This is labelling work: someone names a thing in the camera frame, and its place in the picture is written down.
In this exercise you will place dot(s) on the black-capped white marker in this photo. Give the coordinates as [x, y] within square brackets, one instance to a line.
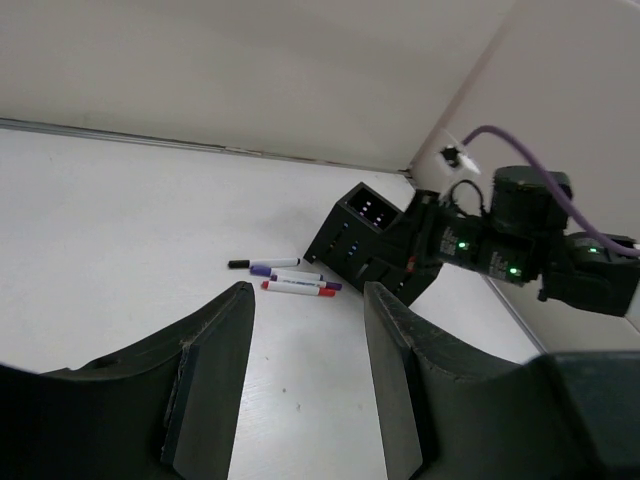
[271, 263]

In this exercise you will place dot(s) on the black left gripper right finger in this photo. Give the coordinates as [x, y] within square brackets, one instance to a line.
[448, 410]

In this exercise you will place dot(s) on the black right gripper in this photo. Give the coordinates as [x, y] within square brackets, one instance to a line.
[512, 241]

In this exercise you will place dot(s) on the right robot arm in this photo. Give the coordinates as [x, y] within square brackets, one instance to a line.
[585, 274]

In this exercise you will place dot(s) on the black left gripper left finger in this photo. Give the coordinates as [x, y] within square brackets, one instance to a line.
[165, 407]

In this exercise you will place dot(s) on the red and purple marker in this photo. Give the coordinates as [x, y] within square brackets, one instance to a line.
[293, 285]

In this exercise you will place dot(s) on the black two-compartment organizer box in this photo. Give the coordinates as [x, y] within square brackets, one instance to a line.
[354, 244]

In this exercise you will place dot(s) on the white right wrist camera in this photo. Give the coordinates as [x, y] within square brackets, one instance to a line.
[454, 160]

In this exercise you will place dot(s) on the purple-capped white marker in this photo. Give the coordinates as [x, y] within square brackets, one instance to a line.
[265, 271]

